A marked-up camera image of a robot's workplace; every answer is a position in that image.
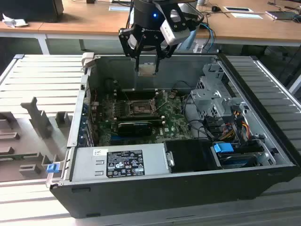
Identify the white plug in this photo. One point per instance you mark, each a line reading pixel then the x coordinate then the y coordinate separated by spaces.
pixel 198 48

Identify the blue plastic case latch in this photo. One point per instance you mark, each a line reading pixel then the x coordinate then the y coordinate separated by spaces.
pixel 52 168

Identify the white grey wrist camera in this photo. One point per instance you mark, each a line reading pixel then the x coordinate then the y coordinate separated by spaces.
pixel 174 35

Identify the green motherboard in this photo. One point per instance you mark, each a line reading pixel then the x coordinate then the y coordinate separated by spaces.
pixel 174 113

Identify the black graphics card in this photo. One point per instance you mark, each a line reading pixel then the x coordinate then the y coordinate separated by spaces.
pixel 134 129

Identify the wooden office desk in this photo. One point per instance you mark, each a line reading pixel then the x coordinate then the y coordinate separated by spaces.
pixel 94 21

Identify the dark flat notebook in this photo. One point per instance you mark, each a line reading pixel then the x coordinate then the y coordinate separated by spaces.
pixel 281 15

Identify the CPU socket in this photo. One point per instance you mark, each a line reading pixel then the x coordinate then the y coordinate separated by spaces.
pixel 140 109

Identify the blue board connector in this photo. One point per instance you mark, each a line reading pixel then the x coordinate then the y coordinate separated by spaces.
pixel 117 139

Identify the grey power supply box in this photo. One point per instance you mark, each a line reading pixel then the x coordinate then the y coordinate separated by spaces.
pixel 89 164

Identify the black open PC case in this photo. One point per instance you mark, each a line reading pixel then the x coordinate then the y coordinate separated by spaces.
pixel 141 200

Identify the thin metal locking lever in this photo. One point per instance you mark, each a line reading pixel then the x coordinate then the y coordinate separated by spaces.
pixel 127 96

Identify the grey metal drive cage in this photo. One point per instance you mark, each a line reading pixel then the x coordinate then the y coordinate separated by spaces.
pixel 207 99

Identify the silver green CPU plate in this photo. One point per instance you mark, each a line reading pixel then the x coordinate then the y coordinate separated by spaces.
pixel 147 70

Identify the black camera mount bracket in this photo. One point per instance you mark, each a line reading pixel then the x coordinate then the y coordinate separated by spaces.
pixel 182 22

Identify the black computer mouse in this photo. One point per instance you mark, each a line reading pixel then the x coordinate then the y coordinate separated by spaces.
pixel 216 9

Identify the green RAM stick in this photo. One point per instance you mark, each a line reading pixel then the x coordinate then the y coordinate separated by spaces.
pixel 14 156

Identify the white paper sheet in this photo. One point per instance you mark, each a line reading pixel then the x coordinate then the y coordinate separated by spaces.
pixel 247 15
pixel 120 8

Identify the crumpled white paper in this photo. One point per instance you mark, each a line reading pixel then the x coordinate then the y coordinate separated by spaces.
pixel 14 21

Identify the white framed desk port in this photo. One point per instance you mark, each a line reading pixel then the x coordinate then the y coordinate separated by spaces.
pixel 237 9

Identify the black box on desk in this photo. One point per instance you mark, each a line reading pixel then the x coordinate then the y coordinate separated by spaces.
pixel 30 10

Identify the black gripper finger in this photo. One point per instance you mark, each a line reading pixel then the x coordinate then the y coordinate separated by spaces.
pixel 158 55
pixel 123 40

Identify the dark disk drive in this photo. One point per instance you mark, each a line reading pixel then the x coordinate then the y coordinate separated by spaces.
pixel 235 161

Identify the grey parts rack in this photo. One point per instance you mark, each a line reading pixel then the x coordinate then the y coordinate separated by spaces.
pixel 35 131

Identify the blue disk carrier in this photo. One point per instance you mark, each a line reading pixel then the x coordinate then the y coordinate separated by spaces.
pixel 222 148

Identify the beige plastic case latch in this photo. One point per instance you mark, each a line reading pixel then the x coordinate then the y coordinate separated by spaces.
pixel 88 60

